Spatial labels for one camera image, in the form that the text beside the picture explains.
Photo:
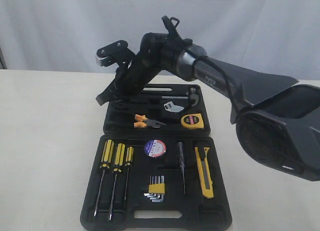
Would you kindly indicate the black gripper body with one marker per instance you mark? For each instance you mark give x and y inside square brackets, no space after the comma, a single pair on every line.
[130,82]

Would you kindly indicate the black electrical tape roll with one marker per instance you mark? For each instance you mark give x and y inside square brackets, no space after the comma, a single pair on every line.
[155,148]

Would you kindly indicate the black plastic tool case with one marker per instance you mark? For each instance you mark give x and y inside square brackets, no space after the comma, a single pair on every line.
[191,211]

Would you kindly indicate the hex key set yellow holder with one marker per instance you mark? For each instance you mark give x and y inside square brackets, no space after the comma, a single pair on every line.
[156,189]

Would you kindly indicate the large yellow black screwdriver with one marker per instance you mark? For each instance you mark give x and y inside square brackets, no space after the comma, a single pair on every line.
[105,166]

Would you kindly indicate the yellow tape measure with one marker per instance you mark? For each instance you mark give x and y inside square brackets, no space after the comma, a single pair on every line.
[192,121]

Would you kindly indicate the claw hammer black handle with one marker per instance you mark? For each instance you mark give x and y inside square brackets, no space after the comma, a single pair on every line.
[192,96]

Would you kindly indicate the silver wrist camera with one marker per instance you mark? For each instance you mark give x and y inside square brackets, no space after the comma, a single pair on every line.
[114,53]

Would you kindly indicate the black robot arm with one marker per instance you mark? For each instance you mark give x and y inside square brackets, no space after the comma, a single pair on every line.
[277,119]

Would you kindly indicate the medium yellow black screwdriver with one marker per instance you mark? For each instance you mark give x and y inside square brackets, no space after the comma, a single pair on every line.
[117,169]

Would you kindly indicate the white backdrop curtain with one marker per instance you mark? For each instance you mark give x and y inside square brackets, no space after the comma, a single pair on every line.
[270,36]

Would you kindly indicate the yellow black utility knife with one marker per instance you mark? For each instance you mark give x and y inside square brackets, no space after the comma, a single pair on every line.
[206,183]

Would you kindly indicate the clear voltage tester screwdriver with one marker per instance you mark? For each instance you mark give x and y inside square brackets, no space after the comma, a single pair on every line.
[180,147]

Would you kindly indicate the small yellow black screwdriver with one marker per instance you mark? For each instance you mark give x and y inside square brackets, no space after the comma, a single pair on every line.
[128,164]

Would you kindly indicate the adjustable wrench black handle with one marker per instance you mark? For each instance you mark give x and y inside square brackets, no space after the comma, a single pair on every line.
[166,106]

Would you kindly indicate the pliers black orange handles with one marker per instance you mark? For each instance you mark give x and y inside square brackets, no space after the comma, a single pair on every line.
[141,121]

